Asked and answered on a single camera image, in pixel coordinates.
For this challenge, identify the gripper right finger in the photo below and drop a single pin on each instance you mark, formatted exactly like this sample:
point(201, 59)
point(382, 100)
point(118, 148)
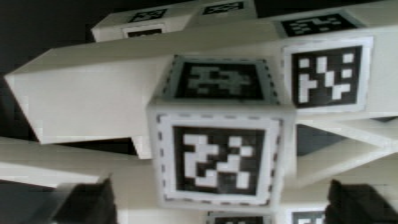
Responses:
point(357, 206)

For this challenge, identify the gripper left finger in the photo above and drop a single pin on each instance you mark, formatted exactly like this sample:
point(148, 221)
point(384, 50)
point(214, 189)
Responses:
point(80, 204)

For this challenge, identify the white tagged cube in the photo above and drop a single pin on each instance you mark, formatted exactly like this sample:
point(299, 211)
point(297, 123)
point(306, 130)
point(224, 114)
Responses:
point(221, 126)

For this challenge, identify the white chair leg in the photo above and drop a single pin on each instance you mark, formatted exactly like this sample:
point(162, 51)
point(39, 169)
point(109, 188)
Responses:
point(171, 18)

